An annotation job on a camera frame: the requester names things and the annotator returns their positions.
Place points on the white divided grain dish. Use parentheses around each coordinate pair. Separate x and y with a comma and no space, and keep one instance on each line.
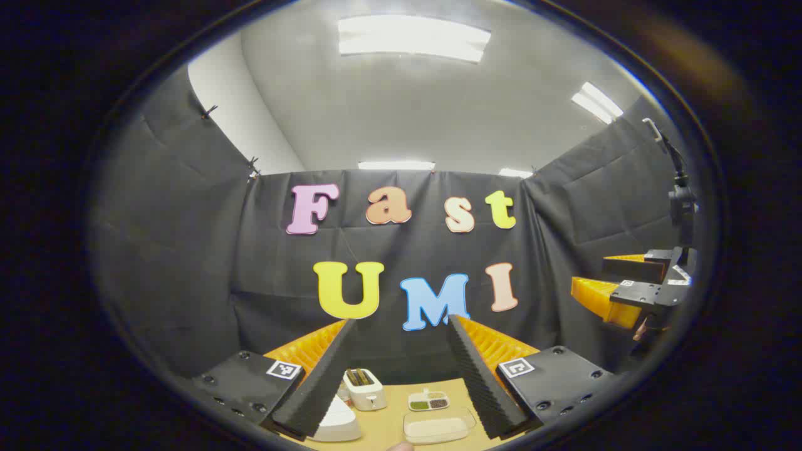
(428,401)

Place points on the small black cloth clip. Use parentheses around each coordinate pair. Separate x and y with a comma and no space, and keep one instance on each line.
(252,164)
(208,112)

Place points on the black backdrop cloth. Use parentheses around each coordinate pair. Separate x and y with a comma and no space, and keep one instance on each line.
(188,250)

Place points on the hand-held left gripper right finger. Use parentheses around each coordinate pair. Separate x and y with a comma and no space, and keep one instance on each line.
(479,382)

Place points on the white rice cooker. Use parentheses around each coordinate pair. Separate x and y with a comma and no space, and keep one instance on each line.
(338,426)

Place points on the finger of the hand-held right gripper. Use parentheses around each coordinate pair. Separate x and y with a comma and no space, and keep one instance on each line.
(633,269)
(636,294)

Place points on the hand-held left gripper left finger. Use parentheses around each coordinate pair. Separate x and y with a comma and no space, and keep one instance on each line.
(316,382)

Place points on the clear box of white rice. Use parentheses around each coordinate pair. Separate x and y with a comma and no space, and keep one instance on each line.
(435,429)

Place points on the ceiling light panel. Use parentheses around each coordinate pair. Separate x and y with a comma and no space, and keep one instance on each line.
(598,101)
(413,37)
(515,173)
(396,165)

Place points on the white toaster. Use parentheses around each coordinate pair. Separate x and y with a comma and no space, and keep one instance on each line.
(369,398)

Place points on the brown toast slice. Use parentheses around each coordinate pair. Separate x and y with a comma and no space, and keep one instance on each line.
(354,378)
(366,376)

